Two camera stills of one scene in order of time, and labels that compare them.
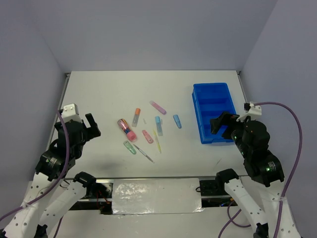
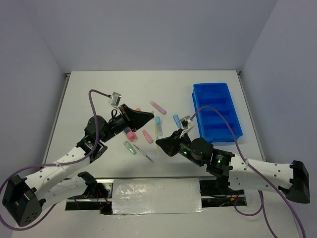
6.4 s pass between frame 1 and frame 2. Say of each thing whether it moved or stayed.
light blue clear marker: stayed
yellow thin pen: moved
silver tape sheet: stayed
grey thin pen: stayed
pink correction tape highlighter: stayed
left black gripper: moved
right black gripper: moved
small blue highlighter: stayed
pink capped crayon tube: stayed
